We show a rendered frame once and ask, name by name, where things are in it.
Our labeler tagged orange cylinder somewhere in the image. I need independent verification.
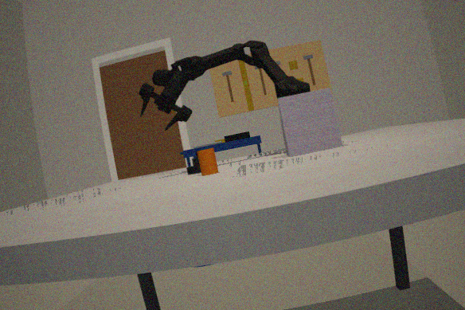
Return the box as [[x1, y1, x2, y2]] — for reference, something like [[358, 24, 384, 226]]
[[197, 148, 218, 176]]

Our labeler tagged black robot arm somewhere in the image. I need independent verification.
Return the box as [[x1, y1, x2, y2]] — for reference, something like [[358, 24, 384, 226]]
[[152, 41, 310, 98]]

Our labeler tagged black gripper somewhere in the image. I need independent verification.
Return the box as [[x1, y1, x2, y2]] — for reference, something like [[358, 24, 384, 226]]
[[139, 80, 192, 131]]

